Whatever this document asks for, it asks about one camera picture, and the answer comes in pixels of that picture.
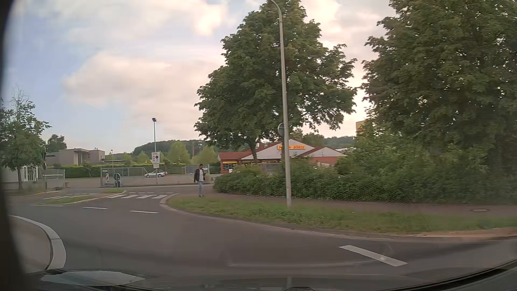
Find road markings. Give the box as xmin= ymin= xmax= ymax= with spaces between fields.
xmin=9 ymin=192 xmax=408 ymax=271

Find green hedge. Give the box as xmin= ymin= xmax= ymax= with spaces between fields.
xmin=213 ymin=158 xmax=517 ymax=205

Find grey asphalt road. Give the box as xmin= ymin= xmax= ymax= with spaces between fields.
xmin=7 ymin=185 xmax=517 ymax=281

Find red-roofed low building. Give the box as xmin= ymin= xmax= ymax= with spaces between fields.
xmin=218 ymin=139 xmax=347 ymax=174

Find person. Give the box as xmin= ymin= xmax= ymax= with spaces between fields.
xmin=193 ymin=164 xmax=207 ymax=198

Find grass verge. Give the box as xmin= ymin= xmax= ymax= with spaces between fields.
xmin=167 ymin=196 xmax=517 ymax=235

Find car's own bonnet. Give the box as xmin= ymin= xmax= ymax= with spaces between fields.
xmin=28 ymin=259 xmax=517 ymax=291

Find tall grey lamp post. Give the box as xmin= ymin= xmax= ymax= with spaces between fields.
xmin=268 ymin=0 xmax=292 ymax=209

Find grey flat-roofed building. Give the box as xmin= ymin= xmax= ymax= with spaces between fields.
xmin=44 ymin=148 xmax=106 ymax=167

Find large green tree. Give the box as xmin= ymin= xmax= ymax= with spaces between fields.
xmin=194 ymin=0 xmax=358 ymax=164
xmin=355 ymin=0 xmax=517 ymax=174

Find kerbed traffic island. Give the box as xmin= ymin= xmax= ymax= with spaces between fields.
xmin=8 ymin=215 xmax=66 ymax=273

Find white building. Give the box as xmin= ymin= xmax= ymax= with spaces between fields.
xmin=0 ymin=164 xmax=41 ymax=184

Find grassy traffic island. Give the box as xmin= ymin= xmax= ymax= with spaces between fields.
xmin=36 ymin=194 xmax=99 ymax=205

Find row of trees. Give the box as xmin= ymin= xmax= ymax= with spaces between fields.
xmin=121 ymin=141 xmax=221 ymax=165

